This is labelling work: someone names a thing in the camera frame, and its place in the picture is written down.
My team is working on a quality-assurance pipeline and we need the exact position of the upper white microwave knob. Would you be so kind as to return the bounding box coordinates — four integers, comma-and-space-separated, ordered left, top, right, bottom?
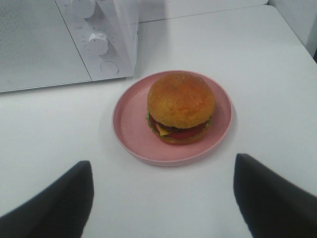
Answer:
70, 0, 96, 18

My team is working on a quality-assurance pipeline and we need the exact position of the lower white microwave knob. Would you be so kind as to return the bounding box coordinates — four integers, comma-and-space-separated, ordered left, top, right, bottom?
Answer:
88, 32, 108, 56

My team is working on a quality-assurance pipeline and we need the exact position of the pink round plate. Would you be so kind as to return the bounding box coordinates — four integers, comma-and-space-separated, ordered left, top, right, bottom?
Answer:
112, 71, 234, 167

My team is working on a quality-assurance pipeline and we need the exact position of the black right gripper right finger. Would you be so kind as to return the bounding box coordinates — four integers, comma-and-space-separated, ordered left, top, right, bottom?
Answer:
233, 154, 317, 238

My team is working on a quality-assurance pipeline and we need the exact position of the round door release button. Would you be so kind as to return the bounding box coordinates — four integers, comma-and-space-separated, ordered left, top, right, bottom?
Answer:
101, 61, 119, 76

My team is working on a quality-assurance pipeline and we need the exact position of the white microwave knob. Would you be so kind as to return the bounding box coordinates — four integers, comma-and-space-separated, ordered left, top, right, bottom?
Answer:
70, 0, 96, 18
88, 32, 108, 56

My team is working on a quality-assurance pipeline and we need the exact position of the burger with sesame bun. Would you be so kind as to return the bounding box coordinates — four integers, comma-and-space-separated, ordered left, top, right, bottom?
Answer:
147, 72, 216, 145

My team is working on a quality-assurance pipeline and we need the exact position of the white microwave door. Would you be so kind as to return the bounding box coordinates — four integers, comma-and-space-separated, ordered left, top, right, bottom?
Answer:
0, 0, 91, 92

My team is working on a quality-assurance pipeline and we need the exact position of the white microwave oven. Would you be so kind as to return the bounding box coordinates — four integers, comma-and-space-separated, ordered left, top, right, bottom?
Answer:
0, 0, 139, 93

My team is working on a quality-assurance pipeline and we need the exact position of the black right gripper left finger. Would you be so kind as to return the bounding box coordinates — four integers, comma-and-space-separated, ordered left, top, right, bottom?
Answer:
0, 161, 94, 238

